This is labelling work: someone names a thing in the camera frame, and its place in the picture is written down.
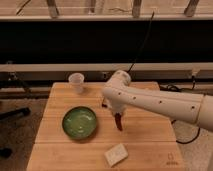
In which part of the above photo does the black cable on floor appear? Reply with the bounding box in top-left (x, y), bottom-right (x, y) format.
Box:
top-left (159, 74), bottom-right (203, 145)

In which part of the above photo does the black hanging cable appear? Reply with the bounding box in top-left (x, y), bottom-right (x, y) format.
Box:
top-left (126, 11), bottom-right (156, 74)

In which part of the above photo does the black office chair base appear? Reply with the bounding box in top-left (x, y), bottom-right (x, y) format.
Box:
top-left (0, 60), bottom-right (51, 158)

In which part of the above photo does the translucent plastic cup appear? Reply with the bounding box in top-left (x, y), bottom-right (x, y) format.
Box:
top-left (68, 73), bottom-right (84, 94)

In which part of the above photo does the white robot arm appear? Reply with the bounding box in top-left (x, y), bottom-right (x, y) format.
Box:
top-left (102, 70), bottom-right (213, 132)

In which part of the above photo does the green ceramic bowl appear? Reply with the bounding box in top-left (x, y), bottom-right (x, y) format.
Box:
top-left (62, 106), bottom-right (98, 140)

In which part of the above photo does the beige sponge block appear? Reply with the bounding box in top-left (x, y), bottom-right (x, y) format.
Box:
top-left (104, 143), bottom-right (128, 167)

